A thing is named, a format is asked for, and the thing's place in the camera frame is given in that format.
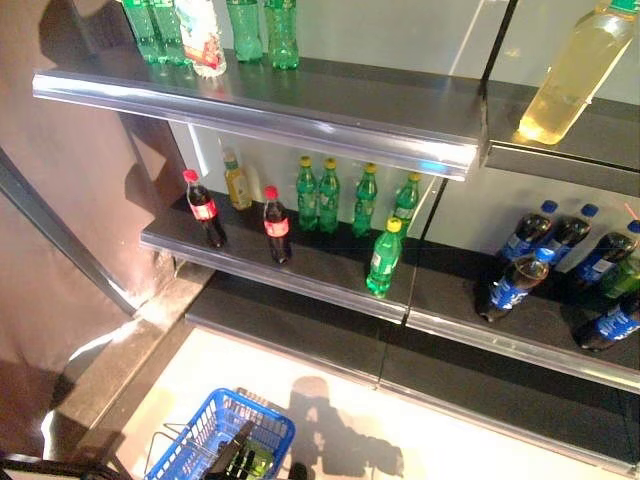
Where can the large yellow drink bottle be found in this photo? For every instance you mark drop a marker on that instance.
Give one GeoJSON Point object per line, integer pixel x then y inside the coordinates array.
{"type": "Point", "coordinates": [570, 85]}

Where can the green drink can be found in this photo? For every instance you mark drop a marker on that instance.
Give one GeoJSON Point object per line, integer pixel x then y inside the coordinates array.
{"type": "Point", "coordinates": [625, 282]}

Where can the dark reflective floor plinth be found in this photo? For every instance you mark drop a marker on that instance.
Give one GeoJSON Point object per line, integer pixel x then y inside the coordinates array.
{"type": "Point", "coordinates": [125, 360]}

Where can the clear bottle red label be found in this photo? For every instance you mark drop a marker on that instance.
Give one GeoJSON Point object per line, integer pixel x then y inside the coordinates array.
{"type": "Point", "coordinates": [202, 45]}

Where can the blue plastic shopping basket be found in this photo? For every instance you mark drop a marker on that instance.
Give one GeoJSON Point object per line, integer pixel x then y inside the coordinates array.
{"type": "Point", "coordinates": [277, 435]}

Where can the dark metal shelf board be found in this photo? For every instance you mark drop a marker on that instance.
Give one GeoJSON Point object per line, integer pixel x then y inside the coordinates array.
{"type": "Point", "coordinates": [350, 100]}
{"type": "Point", "coordinates": [450, 300]}
{"type": "Point", "coordinates": [325, 270]}
{"type": "Point", "coordinates": [615, 130]}

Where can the green plastic soda bottle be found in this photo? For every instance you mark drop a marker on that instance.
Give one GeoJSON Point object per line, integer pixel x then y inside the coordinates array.
{"type": "Point", "coordinates": [142, 30]}
{"type": "Point", "coordinates": [281, 35]}
{"type": "Point", "coordinates": [172, 35]}
{"type": "Point", "coordinates": [245, 30]}

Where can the black base shelf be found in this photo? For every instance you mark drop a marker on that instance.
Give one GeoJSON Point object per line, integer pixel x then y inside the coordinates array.
{"type": "Point", "coordinates": [450, 390]}

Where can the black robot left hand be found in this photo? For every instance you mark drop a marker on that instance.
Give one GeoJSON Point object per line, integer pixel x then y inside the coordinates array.
{"type": "Point", "coordinates": [232, 450]}

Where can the yellow tea bottle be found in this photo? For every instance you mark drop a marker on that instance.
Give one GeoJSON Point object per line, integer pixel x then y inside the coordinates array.
{"type": "Point", "coordinates": [237, 185]}

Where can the grey metal side post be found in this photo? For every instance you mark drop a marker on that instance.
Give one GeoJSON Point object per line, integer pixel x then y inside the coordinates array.
{"type": "Point", "coordinates": [65, 230]}

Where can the small red white strip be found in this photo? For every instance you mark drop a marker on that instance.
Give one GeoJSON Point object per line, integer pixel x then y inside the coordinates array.
{"type": "Point", "coordinates": [631, 211]}

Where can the black shelf upright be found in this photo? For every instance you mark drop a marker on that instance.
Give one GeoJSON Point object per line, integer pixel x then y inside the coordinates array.
{"type": "Point", "coordinates": [500, 45]}

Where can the cola bottle red cap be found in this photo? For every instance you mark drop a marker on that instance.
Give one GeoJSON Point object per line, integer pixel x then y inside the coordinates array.
{"type": "Point", "coordinates": [205, 215]}
{"type": "Point", "coordinates": [276, 230]}

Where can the black metal frame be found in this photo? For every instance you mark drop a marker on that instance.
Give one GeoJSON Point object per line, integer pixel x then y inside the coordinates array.
{"type": "Point", "coordinates": [50, 467]}

